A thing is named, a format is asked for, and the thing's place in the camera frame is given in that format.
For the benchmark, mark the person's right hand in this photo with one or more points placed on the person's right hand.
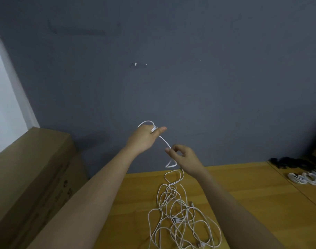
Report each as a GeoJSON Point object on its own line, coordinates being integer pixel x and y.
{"type": "Point", "coordinates": [188, 160]}

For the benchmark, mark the person's left forearm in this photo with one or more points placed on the person's left forearm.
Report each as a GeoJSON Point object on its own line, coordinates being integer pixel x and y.
{"type": "Point", "coordinates": [80, 210]}

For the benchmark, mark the plain brown cardboard box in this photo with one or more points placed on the plain brown cardboard box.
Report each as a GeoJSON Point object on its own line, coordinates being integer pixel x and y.
{"type": "Point", "coordinates": [31, 184]}

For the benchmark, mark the person's left hand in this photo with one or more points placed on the person's left hand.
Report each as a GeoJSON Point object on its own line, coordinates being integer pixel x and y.
{"type": "Point", "coordinates": [142, 138]}

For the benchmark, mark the person's right forearm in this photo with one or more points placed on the person's right forearm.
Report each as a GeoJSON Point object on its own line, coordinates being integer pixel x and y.
{"type": "Point", "coordinates": [241, 215]}

